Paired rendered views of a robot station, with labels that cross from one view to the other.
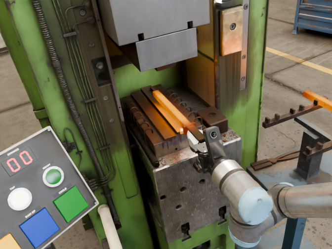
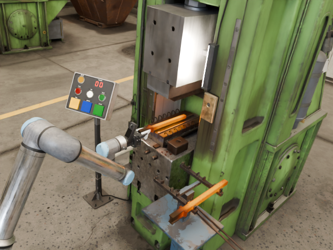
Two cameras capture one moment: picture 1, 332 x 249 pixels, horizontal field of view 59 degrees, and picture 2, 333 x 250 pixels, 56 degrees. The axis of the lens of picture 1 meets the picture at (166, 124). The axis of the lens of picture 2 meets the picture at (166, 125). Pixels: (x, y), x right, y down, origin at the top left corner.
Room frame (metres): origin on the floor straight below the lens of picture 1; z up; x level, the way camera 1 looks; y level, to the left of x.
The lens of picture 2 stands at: (0.09, -1.64, 2.09)
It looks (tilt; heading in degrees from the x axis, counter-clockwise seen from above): 30 degrees down; 61
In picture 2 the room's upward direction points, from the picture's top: 7 degrees clockwise
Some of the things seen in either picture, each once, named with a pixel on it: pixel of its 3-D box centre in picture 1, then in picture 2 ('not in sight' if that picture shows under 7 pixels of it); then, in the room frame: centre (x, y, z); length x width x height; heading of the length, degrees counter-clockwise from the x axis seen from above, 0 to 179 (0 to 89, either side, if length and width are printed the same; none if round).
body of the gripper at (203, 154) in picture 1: (213, 160); (131, 139); (0.68, -0.13, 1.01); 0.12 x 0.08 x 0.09; 19
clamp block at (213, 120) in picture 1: (212, 121); (178, 145); (0.99, -0.19, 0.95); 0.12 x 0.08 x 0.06; 19
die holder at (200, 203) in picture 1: (175, 155); (177, 158); (1.10, -0.02, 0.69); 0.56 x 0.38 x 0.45; 19
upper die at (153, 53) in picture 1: (145, 33); (181, 79); (1.07, 0.03, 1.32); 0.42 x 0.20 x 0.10; 19
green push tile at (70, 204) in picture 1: (70, 203); (98, 110); (0.59, 0.30, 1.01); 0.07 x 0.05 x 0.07; 134
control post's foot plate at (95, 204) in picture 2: not in sight; (97, 194); (0.62, 0.46, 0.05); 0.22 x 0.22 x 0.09; 19
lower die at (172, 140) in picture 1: (158, 115); (174, 126); (1.07, 0.03, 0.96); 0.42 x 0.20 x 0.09; 19
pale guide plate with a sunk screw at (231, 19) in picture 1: (231, 31); (208, 107); (1.10, -0.30, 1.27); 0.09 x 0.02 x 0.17; 109
